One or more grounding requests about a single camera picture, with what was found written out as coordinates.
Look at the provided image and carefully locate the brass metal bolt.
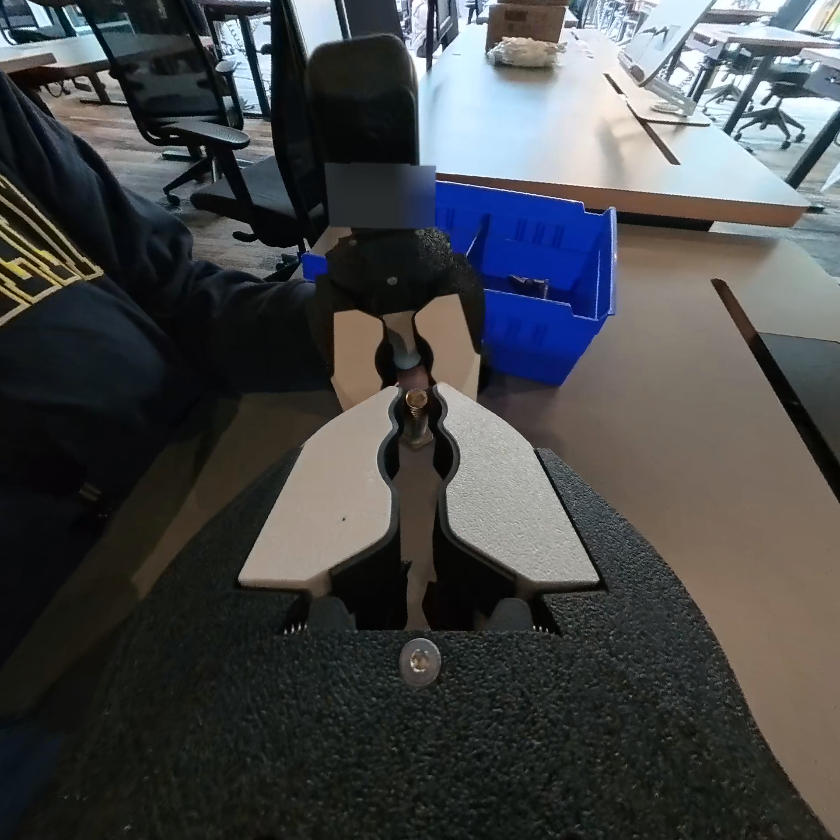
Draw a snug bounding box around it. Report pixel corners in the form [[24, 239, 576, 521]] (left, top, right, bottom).
[[402, 387, 434, 451]]

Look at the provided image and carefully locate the instruction sign stand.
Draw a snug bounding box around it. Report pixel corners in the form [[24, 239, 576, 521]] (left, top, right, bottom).
[[617, 0, 718, 127]]

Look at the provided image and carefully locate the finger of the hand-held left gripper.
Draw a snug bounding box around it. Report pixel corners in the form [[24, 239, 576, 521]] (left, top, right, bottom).
[[333, 307, 389, 413], [415, 295, 483, 401]]

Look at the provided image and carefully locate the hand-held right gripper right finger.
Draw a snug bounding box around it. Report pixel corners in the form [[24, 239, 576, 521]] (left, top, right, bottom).
[[433, 382, 602, 592]]

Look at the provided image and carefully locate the long grey desk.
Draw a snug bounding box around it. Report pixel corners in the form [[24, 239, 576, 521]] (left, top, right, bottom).
[[417, 25, 812, 229]]

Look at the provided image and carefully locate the black flat panel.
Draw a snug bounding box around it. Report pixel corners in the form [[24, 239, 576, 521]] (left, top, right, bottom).
[[756, 331, 840, 483]]

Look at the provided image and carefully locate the person's left forearm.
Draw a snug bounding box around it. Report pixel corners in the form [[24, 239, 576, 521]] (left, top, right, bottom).
[[157, 259, 329, 403]]

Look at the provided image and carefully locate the cardboard box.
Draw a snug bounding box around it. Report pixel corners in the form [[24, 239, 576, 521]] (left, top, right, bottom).
[[486, 0, 569, 53]]

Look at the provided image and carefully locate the wooden top desk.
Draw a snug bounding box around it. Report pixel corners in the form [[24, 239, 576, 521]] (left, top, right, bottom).
[[686, 20, 840, 191], [0, 31, 217, 109]]

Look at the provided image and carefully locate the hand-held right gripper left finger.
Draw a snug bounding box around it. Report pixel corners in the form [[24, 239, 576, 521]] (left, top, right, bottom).
[[238, 386, 403, 597]]

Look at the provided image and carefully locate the white plastic bag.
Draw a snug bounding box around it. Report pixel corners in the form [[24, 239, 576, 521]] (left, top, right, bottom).
[[487, 36, 568, 69]]

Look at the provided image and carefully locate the black mesh office chair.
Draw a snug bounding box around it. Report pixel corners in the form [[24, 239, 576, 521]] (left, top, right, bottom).
[[77, 0, 256, 206]]

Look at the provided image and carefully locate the blue plastic bin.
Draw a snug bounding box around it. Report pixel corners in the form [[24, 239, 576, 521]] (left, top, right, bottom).
[[302, 180, 618, 388]]

